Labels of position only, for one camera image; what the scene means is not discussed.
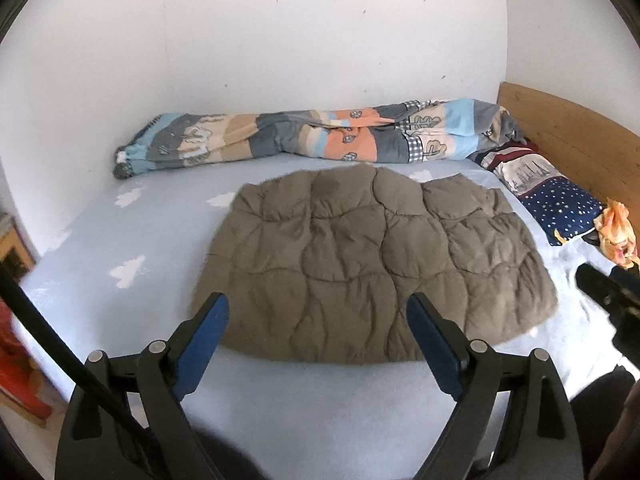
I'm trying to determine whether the orange crumpled bag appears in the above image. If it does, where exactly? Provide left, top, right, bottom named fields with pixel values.
left=593, top=198, right=639, bottom=270

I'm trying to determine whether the colourful striped patterned quilt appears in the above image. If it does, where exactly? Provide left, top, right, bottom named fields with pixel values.
left=113, top=99, right=524, bottom=180

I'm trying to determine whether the navy starry printed pillow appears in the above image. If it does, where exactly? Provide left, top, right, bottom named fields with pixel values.
left=472, top=141, right=603, bottom=246

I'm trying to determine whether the olive quilted puffer jacket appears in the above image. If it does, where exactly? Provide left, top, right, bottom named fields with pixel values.
left=193, top=165, right=558, bottom=364

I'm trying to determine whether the wooden headboard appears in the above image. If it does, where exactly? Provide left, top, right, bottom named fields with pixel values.
left=496, top=80, right=640, bottom=231

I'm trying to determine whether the wooden bedside furniture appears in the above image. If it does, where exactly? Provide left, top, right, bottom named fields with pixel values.
left=0, top=212, right=36, bottom=282

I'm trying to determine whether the black cable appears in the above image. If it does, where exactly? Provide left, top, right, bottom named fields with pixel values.
left=0, top=263, right=151, bottom=480

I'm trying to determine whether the light blue cloud bedsheet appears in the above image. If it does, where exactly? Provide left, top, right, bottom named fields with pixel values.
left=22, top=155, right=623, bottom=479

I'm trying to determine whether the red orange box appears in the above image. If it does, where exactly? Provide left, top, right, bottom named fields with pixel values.
left=0, top=302, right=52, bottom=426

